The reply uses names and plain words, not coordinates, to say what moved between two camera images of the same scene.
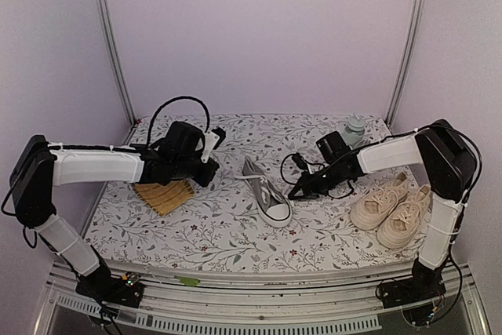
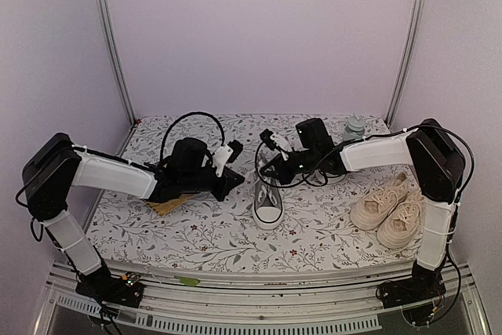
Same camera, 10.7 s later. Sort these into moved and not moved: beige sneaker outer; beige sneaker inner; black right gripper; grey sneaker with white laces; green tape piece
Moved: black right gripper; grey sneaker with white laces
Not moved: green tape piece; beige sneaker inner; beige sneaker outer
